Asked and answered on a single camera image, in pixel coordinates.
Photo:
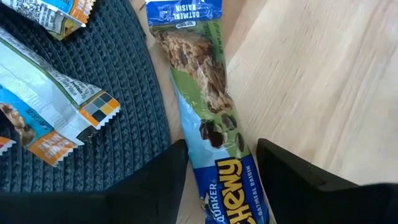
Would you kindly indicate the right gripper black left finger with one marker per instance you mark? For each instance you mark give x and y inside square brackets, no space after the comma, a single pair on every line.
[124,202]

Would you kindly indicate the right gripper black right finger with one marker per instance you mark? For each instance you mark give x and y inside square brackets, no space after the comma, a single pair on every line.
[311,199]

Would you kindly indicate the peanut butter granola bar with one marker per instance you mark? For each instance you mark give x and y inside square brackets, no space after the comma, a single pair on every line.
[4,144]
[49,147]
[46,12]

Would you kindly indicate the oatmeal raisin granola bar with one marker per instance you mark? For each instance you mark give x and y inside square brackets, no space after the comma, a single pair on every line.
[211,149]

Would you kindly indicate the granola bar with checkered end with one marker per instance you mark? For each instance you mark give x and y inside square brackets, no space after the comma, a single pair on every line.
[46,93]

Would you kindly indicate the round black plate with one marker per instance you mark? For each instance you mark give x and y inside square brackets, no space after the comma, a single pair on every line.
[124,93]

